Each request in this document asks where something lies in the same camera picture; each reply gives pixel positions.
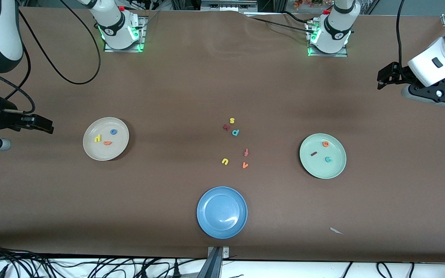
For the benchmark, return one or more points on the metal camera post bracket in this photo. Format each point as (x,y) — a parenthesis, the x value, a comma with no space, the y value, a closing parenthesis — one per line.
(214,262)

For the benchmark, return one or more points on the white paper scrap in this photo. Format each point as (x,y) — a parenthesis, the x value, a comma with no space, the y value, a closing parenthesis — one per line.
(336,231)

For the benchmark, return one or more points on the beige round plate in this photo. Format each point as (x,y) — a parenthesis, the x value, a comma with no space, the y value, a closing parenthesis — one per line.
(102,152)

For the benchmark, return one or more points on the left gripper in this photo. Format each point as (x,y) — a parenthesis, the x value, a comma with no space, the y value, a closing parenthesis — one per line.
(399,73)

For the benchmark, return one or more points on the grey metal device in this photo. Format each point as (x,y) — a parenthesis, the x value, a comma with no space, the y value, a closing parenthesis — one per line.
(228,5)

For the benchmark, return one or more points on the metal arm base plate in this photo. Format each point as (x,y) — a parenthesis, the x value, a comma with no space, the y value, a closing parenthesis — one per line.
(330,55)
(114,50)

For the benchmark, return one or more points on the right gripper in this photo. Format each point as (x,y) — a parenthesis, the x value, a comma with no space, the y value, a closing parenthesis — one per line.
(7,116)

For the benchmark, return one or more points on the orange red decoration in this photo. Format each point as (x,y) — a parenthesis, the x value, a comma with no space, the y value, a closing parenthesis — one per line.
(303,4)

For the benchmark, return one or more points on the yellow letter u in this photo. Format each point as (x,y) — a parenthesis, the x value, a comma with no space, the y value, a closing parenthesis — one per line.
(225,164)

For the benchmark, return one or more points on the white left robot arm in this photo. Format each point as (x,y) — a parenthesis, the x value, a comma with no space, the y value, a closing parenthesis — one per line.
(336,23)

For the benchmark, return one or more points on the teal letter p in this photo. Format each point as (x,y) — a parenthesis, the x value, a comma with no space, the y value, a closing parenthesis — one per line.
(235,133)

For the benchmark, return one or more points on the yellow letter h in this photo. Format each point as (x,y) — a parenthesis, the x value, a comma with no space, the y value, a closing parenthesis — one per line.
(97,138)

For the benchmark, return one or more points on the brown table cover sheet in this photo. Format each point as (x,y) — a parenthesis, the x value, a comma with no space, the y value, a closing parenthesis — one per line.
(207,77)

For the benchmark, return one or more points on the blue round plate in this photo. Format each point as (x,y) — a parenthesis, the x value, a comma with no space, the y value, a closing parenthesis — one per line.
(222,212)

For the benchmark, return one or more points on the green round plate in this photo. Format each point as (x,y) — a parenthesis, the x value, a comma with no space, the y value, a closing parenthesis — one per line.
(319,168)

